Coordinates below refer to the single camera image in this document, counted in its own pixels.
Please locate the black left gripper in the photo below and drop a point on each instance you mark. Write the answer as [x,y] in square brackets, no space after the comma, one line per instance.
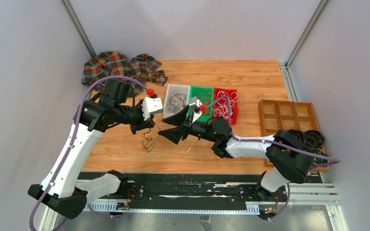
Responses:
[139,105]

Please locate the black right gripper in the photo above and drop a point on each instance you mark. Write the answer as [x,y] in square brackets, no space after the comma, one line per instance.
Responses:
[174,134]

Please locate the plaid flannel shirt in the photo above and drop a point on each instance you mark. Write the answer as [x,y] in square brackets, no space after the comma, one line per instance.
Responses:
[143,68]

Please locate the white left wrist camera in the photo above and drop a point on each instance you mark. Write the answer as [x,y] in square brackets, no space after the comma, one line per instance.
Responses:
[151,106]

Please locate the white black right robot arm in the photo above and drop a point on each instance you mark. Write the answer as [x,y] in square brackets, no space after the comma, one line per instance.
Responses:
[288,155]

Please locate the red plastic bin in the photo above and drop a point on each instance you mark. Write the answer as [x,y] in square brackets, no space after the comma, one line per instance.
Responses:
[221,108]

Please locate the black mounting rail base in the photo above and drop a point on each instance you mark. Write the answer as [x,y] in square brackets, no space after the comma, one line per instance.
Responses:
[205,194]

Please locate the green plastic bin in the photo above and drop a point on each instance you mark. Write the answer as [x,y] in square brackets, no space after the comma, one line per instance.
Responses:
[205,95]

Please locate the white plastic bin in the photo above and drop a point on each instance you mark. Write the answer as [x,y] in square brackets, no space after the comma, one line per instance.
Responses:
[176,98]

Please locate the wooden compartment tray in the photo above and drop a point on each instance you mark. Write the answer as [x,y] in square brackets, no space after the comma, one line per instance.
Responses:
[297,117]

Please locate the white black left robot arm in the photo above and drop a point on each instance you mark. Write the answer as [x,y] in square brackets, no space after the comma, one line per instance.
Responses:
[60,191]

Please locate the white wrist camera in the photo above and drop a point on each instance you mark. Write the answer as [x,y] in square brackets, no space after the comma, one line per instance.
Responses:
[151,106]
[195,109]

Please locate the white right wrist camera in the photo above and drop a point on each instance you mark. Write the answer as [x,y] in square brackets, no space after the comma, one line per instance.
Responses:
[195,109]

